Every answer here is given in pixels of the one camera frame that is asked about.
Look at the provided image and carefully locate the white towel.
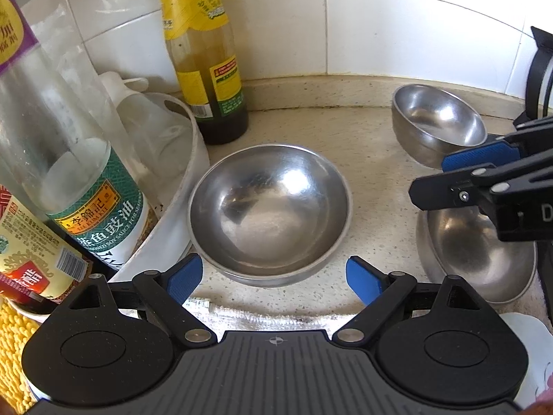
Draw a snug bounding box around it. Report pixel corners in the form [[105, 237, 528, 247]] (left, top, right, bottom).
[[186, 296, 368, 333]]

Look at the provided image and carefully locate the white floral plate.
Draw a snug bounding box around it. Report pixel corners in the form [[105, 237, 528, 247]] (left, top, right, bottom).
[[501, 311, 553, 407]]

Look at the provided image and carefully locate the purple label clear bottle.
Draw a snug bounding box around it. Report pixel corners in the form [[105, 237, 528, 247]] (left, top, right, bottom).
[[0, 0, 152, 273]]

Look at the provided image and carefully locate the black pan support ring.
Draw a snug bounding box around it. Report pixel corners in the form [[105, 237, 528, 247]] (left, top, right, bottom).
[[514, 26, 553, 128]]

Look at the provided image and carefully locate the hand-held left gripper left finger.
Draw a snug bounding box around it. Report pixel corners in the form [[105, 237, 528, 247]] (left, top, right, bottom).
[[69, 253, 219, 349]]

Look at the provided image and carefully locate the yellow chenille cloth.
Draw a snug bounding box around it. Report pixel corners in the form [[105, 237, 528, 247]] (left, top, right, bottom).
[[0, 298, 44, 413]]

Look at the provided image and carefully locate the white two-tier rotating rack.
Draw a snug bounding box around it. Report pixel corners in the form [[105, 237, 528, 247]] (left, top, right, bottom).
[[9, 91, 211, 325]]

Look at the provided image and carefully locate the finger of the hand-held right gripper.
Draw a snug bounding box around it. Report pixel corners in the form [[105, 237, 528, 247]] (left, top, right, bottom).
[[408, 156, 553, 212], [441, 117, 553, 174]]

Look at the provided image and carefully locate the stainless steel bowl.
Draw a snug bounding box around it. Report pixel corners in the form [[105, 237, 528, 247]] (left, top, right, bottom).
[[188, 144, 352, 287], [415, 207, 538, 304], [392, 83, 488, 169]]

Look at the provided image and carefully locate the green yellow label sauce bottle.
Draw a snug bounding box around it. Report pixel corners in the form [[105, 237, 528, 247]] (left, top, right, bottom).
[[159, 0, 250, 145]]

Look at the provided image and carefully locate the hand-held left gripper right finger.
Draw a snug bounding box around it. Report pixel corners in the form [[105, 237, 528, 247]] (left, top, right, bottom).
[[332, 256, 482, 349]]

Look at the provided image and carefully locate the white plastic funnel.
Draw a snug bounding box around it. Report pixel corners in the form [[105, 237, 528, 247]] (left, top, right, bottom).
[[99, 71, 193, 174]]

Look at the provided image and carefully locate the yellow cap vinegar bottle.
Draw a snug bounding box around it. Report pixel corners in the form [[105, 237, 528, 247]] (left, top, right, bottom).
[[0, 186, 89, 312]]

